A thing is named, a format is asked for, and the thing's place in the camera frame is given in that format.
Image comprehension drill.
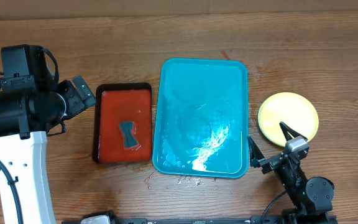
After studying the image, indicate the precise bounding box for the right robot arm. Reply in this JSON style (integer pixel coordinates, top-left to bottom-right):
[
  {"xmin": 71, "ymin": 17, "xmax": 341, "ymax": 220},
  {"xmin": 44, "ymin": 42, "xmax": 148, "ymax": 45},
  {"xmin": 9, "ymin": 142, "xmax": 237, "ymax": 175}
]
[{"xmin": 247, "ymin": 121, "xmax": 338, "ymax": 224}]

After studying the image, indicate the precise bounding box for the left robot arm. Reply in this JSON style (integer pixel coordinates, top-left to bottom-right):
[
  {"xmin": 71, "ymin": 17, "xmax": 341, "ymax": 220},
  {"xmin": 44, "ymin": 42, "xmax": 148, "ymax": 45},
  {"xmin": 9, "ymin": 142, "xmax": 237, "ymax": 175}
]
[{"xmin": 0, "ymin": 75, "xmax": 96, "ymax": 223}]

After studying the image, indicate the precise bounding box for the red and black tray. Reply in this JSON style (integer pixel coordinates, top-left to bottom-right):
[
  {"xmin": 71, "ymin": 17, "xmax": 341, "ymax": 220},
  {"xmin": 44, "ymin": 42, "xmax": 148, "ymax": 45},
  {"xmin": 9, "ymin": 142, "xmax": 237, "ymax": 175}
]
[{"xmin": 92, "ymin": 82, "xmax": 152, "ymax": 164}]

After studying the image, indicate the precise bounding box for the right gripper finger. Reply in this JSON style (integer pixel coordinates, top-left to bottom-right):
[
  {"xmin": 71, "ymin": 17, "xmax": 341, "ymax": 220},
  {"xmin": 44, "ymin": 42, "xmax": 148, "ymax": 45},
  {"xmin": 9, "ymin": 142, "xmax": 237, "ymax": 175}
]
[
  {"xmin": 247, "ymin": 136, "xmax": 265, "ymax": 168},
  {"xmin": 279, "ymin": 121, "xmax": 307, "ymax": 141}
]

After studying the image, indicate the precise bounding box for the yellow-green plate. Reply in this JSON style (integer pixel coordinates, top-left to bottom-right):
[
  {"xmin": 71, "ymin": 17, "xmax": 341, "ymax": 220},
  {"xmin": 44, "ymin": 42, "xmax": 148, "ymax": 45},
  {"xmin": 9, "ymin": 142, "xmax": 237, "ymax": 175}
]
[{"xmin": 257, "ymin": 92, "xmax": 319, "ymax": 147}]

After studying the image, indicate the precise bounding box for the dark green sponge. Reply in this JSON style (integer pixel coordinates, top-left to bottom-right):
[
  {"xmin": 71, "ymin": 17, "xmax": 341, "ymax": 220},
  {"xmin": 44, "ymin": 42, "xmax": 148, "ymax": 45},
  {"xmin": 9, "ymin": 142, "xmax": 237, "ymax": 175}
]
[{"xmin": 119, "ymin": 121, "xmax": 139, "ymax": 149}]

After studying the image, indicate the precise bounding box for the teal plastic tray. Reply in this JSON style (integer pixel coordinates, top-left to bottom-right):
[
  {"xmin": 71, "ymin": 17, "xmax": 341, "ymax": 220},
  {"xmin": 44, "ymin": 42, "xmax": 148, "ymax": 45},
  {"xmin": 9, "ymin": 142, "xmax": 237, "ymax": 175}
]
[{"xmin": 152, "ymin": 58, "xmax": 249, "ymax": 179}]

